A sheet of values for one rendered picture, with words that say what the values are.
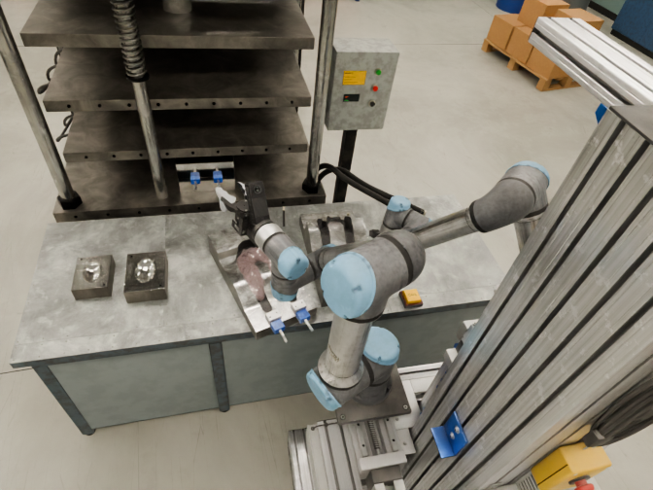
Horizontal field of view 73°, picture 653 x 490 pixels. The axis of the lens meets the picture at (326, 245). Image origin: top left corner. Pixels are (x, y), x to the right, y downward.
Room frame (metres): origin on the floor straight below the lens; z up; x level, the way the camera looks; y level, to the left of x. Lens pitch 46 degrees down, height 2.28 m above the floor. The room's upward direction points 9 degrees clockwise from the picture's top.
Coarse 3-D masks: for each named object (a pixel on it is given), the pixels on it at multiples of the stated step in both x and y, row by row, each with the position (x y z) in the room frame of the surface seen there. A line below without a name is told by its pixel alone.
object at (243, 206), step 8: (240, 208) 0.88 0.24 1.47; (248, 208) 0.88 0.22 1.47; (240, 216) 0.87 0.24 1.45; (248, 216) 0.87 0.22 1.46; (232, 224) 0.88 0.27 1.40; (240, 224) 0.86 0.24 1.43; (248, 224) 0.87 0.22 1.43; (264, 224) 0.83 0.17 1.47; (240, 232) 0.85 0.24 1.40; (248, 232) 0.86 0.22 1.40; (256, 232) 0.81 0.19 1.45
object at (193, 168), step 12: (216, 156) 1.78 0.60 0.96; (228, 156) 1.79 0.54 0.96; (180, 168) 1.67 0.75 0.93; (192, 168) 1.69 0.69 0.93; (204, 168) 1.71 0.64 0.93; (216, 168) 1.72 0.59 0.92; (228, 168) 1.74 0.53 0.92; (180, 180) 1.67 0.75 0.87; (204, 180) 1.70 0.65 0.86; (228, 180) 1.74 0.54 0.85
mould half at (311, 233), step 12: (300, 216) 1.54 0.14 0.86; (312, 216) 1.56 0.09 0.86; (324, 216) 1.57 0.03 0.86; (336, 216) 1.58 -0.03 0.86; (348, 216) 1.59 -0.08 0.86; (312, 228) 1.39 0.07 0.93; (336, 228) 1.42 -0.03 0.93; (360, 228) 1.45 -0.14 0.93; (312, 240) 1.34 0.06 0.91; (336, 240) 1.37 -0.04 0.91; (360, 240) 1.40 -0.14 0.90; (324, 300) 1.09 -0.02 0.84
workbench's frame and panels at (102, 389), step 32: (384, 320) 1.16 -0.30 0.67; (416, 320) 1.22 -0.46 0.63; (448, 320) 1.27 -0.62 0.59; (96, 352) 0.75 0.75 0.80; (128, 352) 0.78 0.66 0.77; (160, 352) 0.86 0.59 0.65; (192, 352) 0.90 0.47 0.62; (224, 352) 0.94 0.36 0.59; (256, 352) 0.98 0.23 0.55; (288, 352) 1.03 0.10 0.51; (320, 352) 1.08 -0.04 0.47; (416, 352) 1.24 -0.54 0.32; (64, 384) 0.73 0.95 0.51; (96, 384) 0.77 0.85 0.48; (128, 384) 0.81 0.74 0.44; (160, 384) 0.85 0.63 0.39; (192, 384) 0.89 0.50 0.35; (224, 384) 0.93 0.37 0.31; (256, 384) 0.98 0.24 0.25; (288, 384) 1.03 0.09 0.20; (96, 416) 0.75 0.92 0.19; (128, 416) 0.79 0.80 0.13; (160, 416) 0.83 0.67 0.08
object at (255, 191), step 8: (248, 184) 0.89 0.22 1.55; (256, 184) 0.90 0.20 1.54; (248, 192) 0.88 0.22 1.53; (256, 192) 0.88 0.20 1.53; (264, 192) 0.90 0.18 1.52; (248, 200) 0.87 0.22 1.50; (256, 200) 0.87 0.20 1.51; (264, 200) 0.89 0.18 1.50; (256, 208) 0.86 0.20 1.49; (264, 208) 0.87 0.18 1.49; (256, 216) 0.85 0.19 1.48; (264, 216) 0.86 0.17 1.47; (256, 224) 0.84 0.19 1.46
